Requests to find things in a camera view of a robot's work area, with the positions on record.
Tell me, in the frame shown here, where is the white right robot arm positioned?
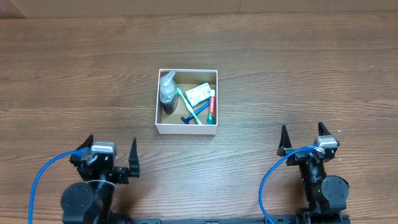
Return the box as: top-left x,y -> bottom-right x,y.
277,122 -> 350,224

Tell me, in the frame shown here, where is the green white soap box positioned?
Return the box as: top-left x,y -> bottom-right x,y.
185,82 -> 211,107

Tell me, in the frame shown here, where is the teal toothpaste tube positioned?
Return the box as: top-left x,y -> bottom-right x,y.
206,90 -> 216,125

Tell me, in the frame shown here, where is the clear pump bottle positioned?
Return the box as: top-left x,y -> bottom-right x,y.
159,71 -> 178,114

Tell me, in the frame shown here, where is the blue disposable razor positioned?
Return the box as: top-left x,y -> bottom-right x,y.
181,101 -> 210,124

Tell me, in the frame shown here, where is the green toothbrush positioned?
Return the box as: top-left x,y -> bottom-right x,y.
176,87 -> 202,124

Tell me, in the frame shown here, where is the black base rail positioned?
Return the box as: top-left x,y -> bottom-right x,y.
124,214 -> 351,224

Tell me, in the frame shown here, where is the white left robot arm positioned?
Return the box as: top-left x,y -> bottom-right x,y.
60,134 -> 140,224

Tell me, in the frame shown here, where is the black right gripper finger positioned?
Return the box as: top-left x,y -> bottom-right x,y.
277,125 -> 293,156
318,122 -> 331,136

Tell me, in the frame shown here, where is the white cardboard box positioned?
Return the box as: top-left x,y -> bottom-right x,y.
155,68 -> 219,135

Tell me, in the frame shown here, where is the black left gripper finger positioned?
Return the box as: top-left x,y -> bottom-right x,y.
77,134 -> 94,150
128,138 -> 140,177

